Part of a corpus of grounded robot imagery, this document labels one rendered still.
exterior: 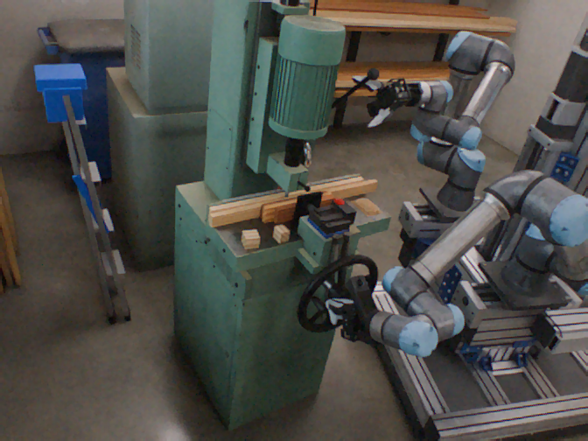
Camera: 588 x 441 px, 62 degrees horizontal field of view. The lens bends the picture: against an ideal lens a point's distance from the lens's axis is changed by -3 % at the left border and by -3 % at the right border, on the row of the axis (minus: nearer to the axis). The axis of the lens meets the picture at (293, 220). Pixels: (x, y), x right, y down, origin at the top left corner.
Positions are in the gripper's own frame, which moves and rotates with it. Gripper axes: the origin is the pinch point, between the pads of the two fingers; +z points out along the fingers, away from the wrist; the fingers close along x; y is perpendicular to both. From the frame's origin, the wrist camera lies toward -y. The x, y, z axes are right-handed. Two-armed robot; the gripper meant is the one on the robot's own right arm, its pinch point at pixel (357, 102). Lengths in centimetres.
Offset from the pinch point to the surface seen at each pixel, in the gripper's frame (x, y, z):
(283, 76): -10.1, -1.3, 21.0
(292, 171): 11.5, -21.5, 14.5
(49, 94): -39, -63, 72
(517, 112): -39, -167, -334
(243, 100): -14.5, -25.4, 21.6
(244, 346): 60, -55, 32
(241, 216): 19.9, -34.3, 29.5
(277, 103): -5.4, -8.4, 20.9
